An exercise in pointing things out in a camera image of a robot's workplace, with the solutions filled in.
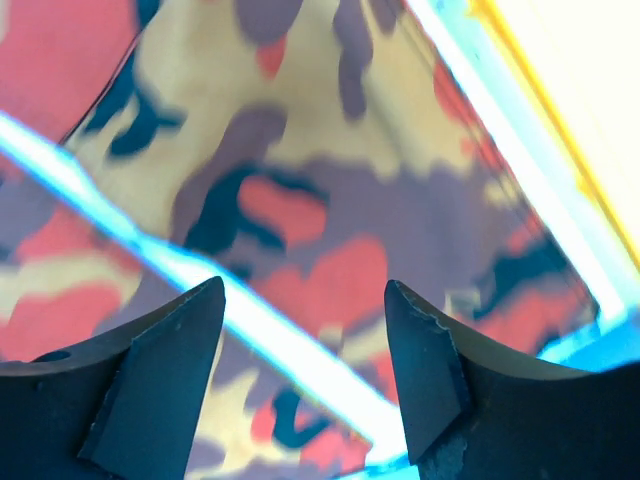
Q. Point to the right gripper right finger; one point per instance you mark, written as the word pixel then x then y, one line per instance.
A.
pixel 473 408

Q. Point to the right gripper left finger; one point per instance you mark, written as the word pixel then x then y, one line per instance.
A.
pixel 122 405

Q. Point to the orange camouflage trousers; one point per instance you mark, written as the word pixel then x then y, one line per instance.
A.
pixel 312 148

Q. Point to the yellow plastic tray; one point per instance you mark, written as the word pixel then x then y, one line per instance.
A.
pixel 579 62

